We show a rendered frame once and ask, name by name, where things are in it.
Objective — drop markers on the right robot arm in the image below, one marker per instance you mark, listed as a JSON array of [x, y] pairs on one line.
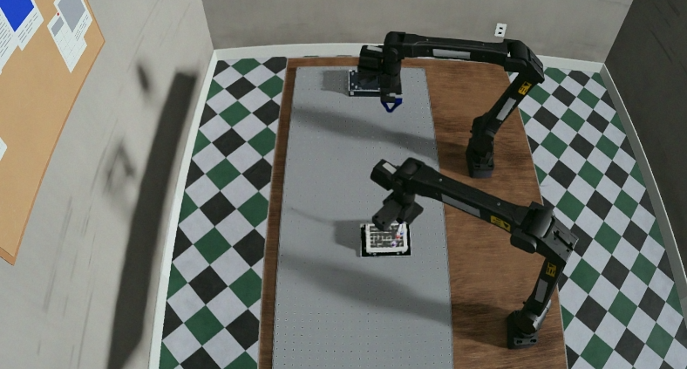
[[521, 60]]

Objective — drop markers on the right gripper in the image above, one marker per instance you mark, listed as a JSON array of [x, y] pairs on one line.
[[395, 88]]

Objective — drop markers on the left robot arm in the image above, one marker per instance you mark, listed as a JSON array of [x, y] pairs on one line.
[[408, 181]]

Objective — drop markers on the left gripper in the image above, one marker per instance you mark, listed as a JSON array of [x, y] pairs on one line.
[[417, 210]]

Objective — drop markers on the white grid rack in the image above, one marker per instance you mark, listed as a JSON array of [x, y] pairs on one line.
[[380, 237]]

